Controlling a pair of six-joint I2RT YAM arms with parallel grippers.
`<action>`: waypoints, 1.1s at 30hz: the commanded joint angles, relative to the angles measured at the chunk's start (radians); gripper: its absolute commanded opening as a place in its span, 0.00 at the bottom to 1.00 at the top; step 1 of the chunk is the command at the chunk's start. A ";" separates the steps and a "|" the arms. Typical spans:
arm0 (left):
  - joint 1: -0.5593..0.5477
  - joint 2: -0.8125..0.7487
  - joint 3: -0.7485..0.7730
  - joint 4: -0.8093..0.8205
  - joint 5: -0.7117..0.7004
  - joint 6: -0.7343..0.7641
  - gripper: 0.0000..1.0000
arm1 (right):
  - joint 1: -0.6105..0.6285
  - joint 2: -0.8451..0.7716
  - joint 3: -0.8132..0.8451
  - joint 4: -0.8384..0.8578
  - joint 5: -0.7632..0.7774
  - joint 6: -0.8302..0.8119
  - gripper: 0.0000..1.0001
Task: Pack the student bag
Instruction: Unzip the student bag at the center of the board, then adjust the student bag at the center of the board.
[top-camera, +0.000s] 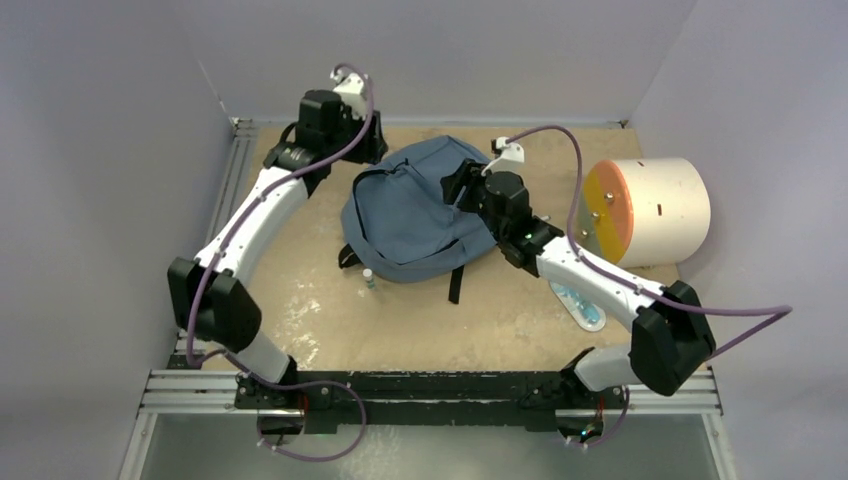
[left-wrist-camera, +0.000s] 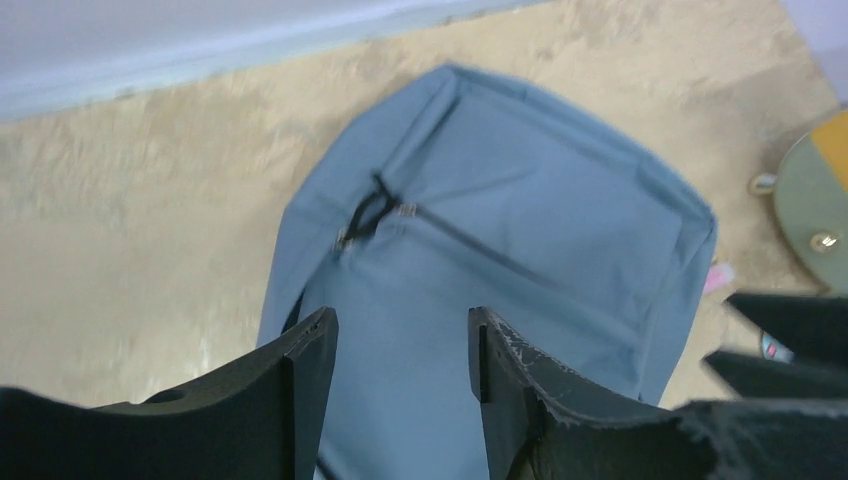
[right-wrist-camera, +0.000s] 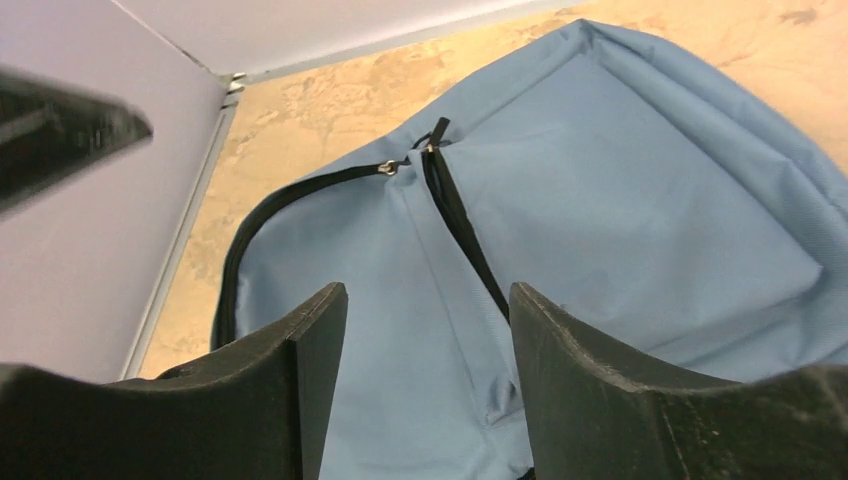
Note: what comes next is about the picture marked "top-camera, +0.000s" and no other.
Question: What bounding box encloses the blue student backpack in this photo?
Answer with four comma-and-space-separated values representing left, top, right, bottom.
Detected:
337, 135, 496, 304

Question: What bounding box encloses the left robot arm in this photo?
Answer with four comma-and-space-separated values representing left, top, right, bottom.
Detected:
167, 86, 387, 409

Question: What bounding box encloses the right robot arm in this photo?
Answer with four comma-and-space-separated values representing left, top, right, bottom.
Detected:
440, 159, 717, 407

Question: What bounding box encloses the blister pack with scissors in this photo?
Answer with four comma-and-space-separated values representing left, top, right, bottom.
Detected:
550, 282, 607, 333

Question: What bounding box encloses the small glue bottle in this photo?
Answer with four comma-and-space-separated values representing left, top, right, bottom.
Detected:
362, 268, 376, 290

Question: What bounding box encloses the cream cylinder with orange face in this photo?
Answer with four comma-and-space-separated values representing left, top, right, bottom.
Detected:
575, 158, 711, 268

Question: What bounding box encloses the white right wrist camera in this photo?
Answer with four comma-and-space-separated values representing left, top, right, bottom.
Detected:
482, 136, 525, 177

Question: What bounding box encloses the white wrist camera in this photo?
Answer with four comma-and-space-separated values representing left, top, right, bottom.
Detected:
331, 72, 370, 120
482, 136, 525, 177

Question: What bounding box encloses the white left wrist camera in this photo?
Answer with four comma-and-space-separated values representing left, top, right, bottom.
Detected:
331, 72, 370, 120

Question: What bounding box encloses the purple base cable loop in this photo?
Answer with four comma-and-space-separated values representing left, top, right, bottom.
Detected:
254, 379, 368, 463

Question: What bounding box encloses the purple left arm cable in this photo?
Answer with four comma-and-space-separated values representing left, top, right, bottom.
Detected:
185, 62, 376, 386

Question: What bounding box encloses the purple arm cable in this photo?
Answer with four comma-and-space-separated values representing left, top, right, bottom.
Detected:
185, 62, 376, 386
506, 125, 794, 362

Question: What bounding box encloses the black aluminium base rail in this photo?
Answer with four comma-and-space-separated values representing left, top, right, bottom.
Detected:
140, 369, 723, 438

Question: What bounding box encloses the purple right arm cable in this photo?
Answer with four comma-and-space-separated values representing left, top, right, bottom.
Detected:
506, 125, 794, 362

